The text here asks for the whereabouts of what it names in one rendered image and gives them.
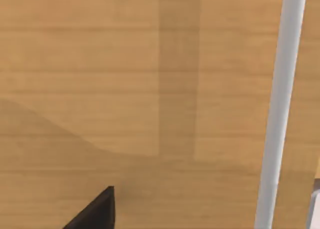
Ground long metal handle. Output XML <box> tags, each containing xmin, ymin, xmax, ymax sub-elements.
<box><xmin>254</xmin><ymin>0</ymin><xmax>308</xmax><ymax>229</ymax></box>

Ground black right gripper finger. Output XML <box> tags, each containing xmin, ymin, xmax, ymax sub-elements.
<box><xmin>61</xmin><ymin>185</ymin><xmax>117</xmax><ymax>229</ymax></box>

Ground wooden door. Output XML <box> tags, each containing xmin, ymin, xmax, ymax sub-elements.
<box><xmin>0</xmin><ymin>0</ymin><xmax>320</xmax><ymax>229</ymax></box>

